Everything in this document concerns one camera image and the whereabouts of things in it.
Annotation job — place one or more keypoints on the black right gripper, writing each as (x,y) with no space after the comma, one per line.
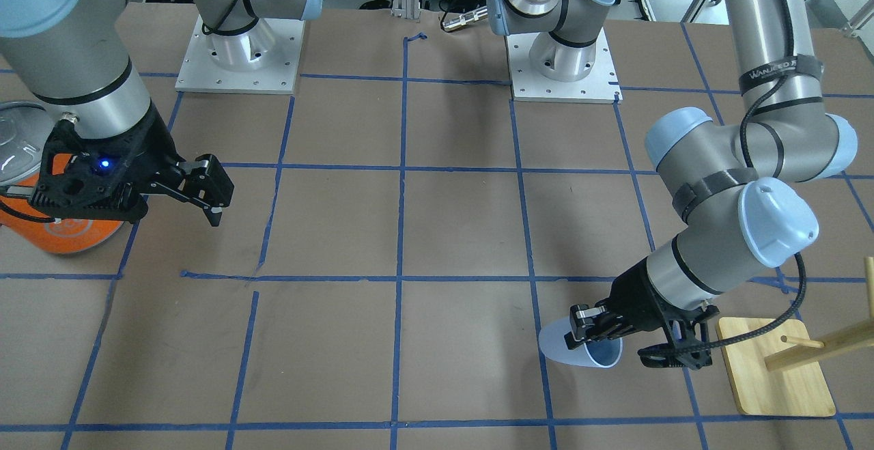
(151,151)

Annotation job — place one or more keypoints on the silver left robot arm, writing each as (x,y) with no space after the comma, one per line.
(732,187)

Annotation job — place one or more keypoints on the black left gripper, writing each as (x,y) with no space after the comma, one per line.
(633,304)

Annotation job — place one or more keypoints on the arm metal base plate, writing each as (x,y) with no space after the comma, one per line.
(264,60)
(543,70)

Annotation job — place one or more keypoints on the light blue plastic cup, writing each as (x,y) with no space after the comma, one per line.
(597,354)

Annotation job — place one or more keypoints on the wooden cup rack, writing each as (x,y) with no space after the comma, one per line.
(779,373)

